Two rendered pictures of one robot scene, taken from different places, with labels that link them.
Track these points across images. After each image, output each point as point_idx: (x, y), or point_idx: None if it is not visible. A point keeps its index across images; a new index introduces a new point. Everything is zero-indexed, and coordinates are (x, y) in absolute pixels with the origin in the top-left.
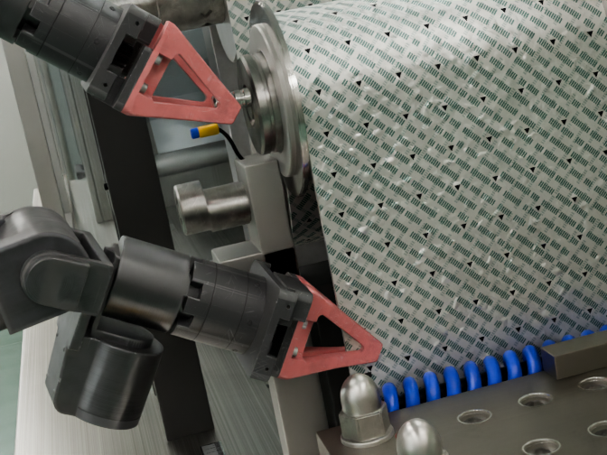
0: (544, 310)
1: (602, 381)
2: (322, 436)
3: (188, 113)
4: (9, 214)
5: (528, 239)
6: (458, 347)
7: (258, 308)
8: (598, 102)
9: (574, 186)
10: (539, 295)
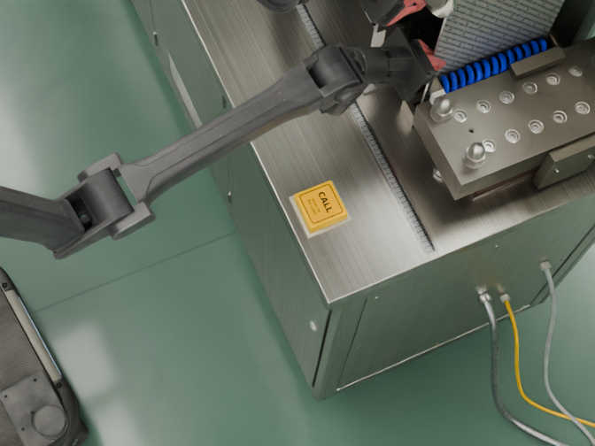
0: (512, 38)
1: (531, 84)
2: (421, 110)
3: (405, 14)
4: (319, 54)
5: (518, 19)
6: (474, 56)
7: (410, 73)
8: None
9: (545, 0)
10: (513, 34)
